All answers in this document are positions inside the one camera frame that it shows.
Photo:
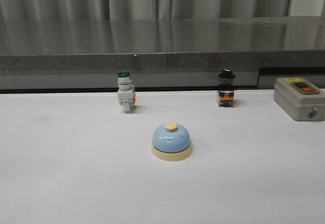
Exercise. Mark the black rotary selector switch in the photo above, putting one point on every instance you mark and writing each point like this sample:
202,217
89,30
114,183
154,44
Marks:
225,92

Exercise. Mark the grey granite counter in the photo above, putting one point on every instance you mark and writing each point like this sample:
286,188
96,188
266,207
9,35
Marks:
181,54

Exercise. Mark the blue desk bell cream base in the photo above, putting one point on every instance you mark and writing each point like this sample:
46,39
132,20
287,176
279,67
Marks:
171,142

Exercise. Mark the green push button switch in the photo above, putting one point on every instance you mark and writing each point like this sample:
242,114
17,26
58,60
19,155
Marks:
126,91

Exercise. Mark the grey on off switch box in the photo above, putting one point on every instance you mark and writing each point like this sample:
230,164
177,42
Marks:
300,99

